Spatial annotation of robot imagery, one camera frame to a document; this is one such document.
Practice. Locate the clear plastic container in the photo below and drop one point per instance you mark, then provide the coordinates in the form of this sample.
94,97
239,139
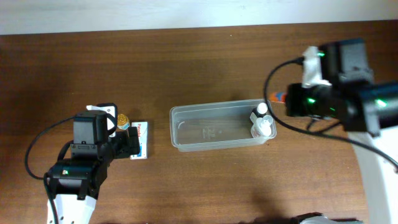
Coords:
219,125

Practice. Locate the small jar with gold lid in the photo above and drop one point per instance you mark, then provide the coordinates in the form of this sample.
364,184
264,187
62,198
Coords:
123,122

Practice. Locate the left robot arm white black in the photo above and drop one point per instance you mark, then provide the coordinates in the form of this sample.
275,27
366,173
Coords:
73,183

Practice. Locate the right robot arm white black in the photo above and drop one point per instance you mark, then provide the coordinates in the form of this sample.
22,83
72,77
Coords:
368,114

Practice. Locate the orange Redoxon tube white cap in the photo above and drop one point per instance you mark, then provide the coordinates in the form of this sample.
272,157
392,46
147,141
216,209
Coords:
278,97

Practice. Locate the clear spray bottle white label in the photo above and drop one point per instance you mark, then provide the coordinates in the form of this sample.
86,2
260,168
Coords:
262,126

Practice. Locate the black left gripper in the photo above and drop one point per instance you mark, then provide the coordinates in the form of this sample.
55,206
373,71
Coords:
132,142

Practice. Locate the dark bottle with white cap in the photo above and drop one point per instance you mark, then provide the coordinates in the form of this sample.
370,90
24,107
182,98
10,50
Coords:
260,110

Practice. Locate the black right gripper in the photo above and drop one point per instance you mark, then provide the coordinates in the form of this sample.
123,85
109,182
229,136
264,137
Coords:
292,100

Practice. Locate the white Panadol box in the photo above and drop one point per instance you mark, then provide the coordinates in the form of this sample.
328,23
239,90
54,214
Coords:
142,130

